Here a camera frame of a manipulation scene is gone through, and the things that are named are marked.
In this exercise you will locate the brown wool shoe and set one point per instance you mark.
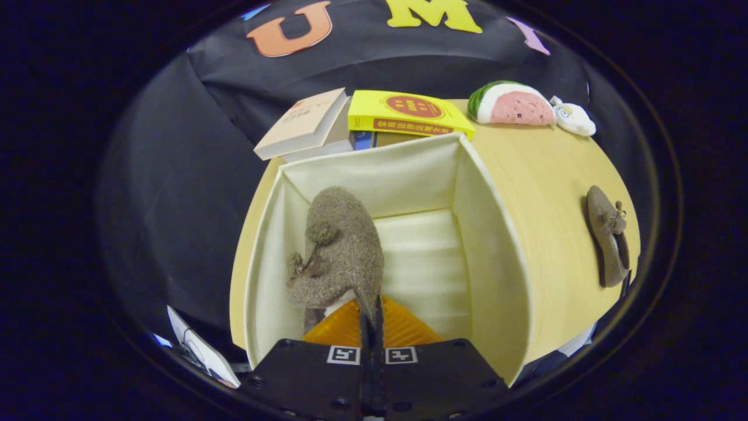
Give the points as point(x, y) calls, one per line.
point(605, 234)
point(345, 245)

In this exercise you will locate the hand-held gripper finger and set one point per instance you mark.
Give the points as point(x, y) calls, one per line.
point(364, 333)
point(378, 333)

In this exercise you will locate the yellow book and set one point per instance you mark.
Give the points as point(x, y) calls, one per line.
point(403, 111)

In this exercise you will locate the blue book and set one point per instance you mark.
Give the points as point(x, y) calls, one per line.
point(363, 140)

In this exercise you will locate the black backdrop cloth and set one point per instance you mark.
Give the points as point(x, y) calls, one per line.
point(193, 175)

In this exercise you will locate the beige fabric storage box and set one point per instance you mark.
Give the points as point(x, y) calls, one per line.
point(421, 175)

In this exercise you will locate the white paper sheet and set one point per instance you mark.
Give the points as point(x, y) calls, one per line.
point(201, 351)

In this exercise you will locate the beige cover book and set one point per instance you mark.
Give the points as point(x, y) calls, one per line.
point(304, 120)

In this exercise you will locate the watermelon slice plush toy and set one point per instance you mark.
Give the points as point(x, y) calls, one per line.
point(514, 108)

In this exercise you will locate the white grey book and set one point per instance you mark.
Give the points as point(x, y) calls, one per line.
point(327, 146)

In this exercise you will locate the blue white packet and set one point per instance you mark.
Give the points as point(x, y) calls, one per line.
point(162, 340)

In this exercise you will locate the white plush toy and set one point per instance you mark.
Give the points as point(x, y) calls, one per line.
point(575, 120)

